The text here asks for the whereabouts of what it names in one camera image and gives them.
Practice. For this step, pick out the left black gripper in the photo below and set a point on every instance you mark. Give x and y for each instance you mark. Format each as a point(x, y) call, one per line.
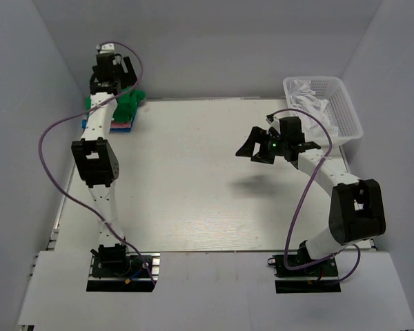
point(129, 78)

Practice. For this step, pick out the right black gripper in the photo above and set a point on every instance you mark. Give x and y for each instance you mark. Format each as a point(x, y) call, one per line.
point(247, 149)

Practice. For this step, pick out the green t shirt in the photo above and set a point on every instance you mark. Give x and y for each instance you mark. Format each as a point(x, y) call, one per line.
point(126, 105)

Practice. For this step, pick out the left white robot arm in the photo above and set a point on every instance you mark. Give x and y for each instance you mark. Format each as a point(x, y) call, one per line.
point(95, 159)

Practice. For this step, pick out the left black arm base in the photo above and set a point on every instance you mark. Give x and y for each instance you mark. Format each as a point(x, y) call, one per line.
point(133, 277)

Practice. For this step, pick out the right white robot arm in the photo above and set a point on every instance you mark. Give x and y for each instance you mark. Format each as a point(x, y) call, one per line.
point(356, 209)

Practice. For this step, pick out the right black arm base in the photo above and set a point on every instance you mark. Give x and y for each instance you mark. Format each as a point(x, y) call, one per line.
point(320, 278)

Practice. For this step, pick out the pink folded t shirt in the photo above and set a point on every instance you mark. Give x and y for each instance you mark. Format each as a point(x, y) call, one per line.
point(115, 124)

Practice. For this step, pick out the blue folded t shirt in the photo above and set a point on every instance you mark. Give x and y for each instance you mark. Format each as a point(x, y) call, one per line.
point(84, 122)

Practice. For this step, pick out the white crumpled t shirt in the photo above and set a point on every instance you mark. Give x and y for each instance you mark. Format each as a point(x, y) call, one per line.
point(303, 97)

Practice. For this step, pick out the white plastic basket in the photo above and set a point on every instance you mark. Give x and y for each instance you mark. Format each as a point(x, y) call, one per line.
point(340, 110)

